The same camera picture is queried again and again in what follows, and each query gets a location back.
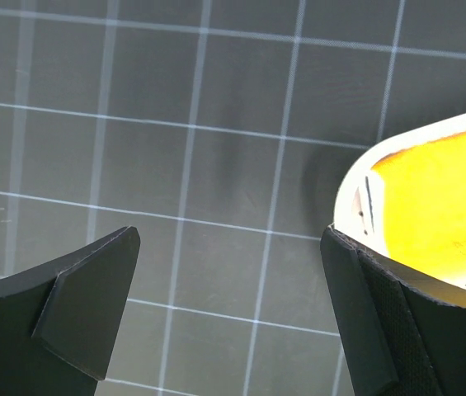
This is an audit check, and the white perforated plastic basket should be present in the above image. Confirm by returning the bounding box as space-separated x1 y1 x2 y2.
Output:
333 113 466 290

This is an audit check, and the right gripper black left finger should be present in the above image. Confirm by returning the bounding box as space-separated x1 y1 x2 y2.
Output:
0 227 140 395

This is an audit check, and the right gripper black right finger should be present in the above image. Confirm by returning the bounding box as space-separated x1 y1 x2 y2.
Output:
320 226 466 395

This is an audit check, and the black grid mat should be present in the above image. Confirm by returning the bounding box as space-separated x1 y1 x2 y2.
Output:
0 1 466 395

